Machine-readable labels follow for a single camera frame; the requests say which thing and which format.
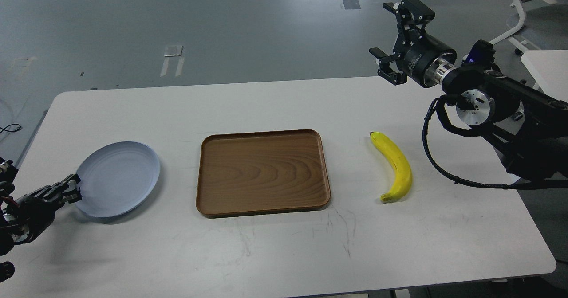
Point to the white office chair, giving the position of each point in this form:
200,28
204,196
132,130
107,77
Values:
536,25

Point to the white side table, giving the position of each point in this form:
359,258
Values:
549,68

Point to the brown wooden tray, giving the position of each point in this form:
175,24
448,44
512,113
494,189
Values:
243,174

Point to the yellow banana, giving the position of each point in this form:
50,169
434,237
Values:
403,176

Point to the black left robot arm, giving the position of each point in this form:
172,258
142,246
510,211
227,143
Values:
8,173

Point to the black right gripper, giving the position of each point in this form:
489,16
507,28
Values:
425,53

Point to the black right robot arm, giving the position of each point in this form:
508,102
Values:
528,127

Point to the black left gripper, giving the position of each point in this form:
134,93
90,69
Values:
33,214

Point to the light blue plate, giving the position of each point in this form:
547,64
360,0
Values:
117,178

